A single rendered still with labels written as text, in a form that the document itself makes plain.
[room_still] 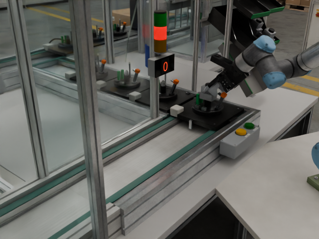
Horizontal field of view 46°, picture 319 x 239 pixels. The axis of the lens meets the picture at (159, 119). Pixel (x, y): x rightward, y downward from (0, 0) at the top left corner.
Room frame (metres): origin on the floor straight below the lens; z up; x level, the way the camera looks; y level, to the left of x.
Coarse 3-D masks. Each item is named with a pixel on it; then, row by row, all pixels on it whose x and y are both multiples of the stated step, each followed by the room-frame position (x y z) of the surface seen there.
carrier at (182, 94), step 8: (160, 88) 1.68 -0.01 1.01; (168, 88) 1.74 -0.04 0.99; (160, 96) 1.64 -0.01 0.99; (168, 96) 1.64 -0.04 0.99; (176, 96) 1.66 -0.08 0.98; (184, 96) 1.69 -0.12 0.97; (192, 96) 1.69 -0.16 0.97; (160, 104) 1.59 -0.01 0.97; (168, 104) 1.59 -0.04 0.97; (176, 104) 1.59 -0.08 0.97; (168, 112) 1.53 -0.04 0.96
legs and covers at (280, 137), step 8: (312, 112) 1.93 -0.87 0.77; (296, 120) 1.74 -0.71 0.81; (304, 120) 1.93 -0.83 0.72; (288, 128) 1.67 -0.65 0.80; (296, 128) 2.00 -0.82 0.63; (304, 128) 1.92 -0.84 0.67; (280, 136) 1.59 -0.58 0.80; (288, 136) 2.02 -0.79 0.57; (296, 136) 1.99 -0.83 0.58; (208, 200) 1.10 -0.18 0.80; (200, 208) 1.06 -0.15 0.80; (192, 216) 1.02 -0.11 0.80; (184, 224) 0.98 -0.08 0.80; (240, 224) 1.37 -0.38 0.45; (176, 232) 0.95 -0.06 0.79; (240, 232) 1.36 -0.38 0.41
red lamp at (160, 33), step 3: (156, 27) 1.44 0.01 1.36; (159, 27) 1.44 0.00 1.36; (162, 27) 1.44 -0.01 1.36; (165, 27) 1.44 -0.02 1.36; (156, 30) 1.44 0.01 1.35; (159, 30) 1.43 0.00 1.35; (162, 30) 1.43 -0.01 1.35; (165, 30) 1.44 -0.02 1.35; (156, 33) 1.44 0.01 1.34; (159, 33) 1.43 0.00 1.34; (162, 33) 1.43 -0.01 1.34; (165, 33) 1.44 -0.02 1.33; (156, 36) 1.44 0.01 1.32; (159, 36) 1.43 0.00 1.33; (162, 36) 1.43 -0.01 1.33; (165, 36) 1.44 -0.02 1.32; (156, 39) 1.44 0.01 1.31; (159, 39) 1.43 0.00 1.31; (162, 39) 1.43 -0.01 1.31
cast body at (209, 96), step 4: (204, 84) 1.55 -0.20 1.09; (204, 88) 1.52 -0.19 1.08; (200, 92) 1.53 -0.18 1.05; (208, 92) 1.50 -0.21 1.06; (200, 96) 1.53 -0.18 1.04; (204, 96) 1.52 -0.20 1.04; (208, 96) 1.50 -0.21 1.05; (212, 96) 1.50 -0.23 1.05; (216, 96) 1.52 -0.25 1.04; (208, 100) 1.50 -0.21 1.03; (212, 100) 1.50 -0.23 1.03
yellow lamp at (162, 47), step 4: (156, 40) 1.44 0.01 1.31; (160, 40) 1.43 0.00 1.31; (164, 40) 1.44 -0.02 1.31; (156, 44) 1.44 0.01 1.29; (160, 44) 1.43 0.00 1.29; (164, 44) 1.44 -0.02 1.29; (156, 48) 1.44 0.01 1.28; (160, 48) 1.43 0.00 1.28; (164, 48) 1.44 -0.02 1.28; (160, 52) 1.43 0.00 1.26
